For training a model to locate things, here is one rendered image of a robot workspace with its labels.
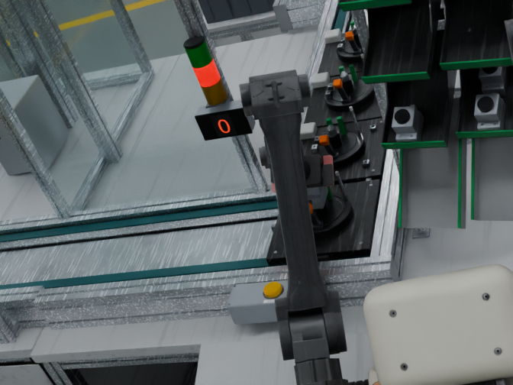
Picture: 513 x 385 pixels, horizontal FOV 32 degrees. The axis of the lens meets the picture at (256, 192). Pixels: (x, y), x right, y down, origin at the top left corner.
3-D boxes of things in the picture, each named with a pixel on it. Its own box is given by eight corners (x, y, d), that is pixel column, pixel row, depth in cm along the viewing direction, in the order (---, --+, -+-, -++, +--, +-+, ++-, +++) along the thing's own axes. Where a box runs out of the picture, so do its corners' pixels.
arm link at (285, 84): (238, 83, 131) (306, 72, 130) (240, 76, 144) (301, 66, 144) (284, 369, 139) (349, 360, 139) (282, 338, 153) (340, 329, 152)
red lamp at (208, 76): (217, 85, 200) (210, 66, 198) (197, 88, 202) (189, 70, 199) (222, 72, 204) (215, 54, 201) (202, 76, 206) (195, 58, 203)
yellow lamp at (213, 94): (225, 103, 203) (217, 85, 200) (204, 106, 205) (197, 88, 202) (230, 91, 207) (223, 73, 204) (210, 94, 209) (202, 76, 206)
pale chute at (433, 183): (466, 228, 186) (459, 228, 182) (405, 228, 192) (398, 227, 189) (468, 95, 188) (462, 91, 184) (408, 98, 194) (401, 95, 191)
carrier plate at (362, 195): (371, 255, 195) (369, 247, 194) (268, 265, 203) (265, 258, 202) (382, 185, 213) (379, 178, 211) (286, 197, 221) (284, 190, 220)
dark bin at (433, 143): (447, 147, 176) (437, 130, 170) (384, 150, 182) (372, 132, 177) (462, 27, 187) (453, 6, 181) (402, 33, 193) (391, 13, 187)
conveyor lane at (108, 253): (381, 283, 200) (370, 251, 194) (60, 312, 230) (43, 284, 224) (392, 201, 221) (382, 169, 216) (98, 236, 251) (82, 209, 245)
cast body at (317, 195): (324, 208, 201) (315, 184, 197) (304, 210, 202) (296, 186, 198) (330, 184, 207) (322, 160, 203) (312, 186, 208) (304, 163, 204)
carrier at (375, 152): (382, 181, 214) (369, 139, 207) (288, 193, 222) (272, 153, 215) (392, 122, 232) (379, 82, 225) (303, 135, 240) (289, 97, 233)
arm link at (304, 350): (296, 373, 136) (331, 367, 136) (286, 306, 139) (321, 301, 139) (298, 377, 145) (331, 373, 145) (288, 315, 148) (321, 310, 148)
